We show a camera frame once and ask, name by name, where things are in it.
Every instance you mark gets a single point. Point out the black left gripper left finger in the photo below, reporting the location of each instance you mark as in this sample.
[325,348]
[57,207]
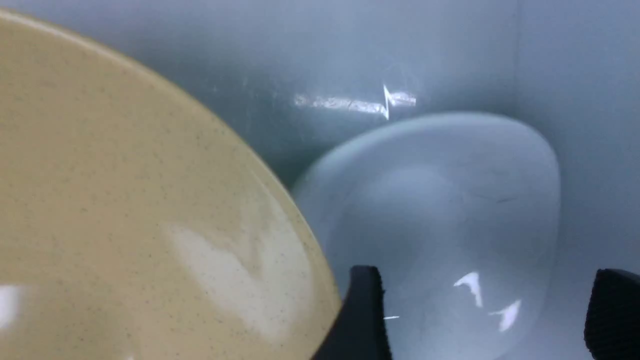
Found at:
[359,331]

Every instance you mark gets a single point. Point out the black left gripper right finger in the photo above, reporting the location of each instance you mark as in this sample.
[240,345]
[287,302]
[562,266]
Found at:
[612,325]

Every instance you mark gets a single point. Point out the yellow noodle bowl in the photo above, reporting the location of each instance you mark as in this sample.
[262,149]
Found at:
[135,224]

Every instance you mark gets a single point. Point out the large white plastic tub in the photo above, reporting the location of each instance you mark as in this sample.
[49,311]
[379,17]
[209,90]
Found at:
[296,78]

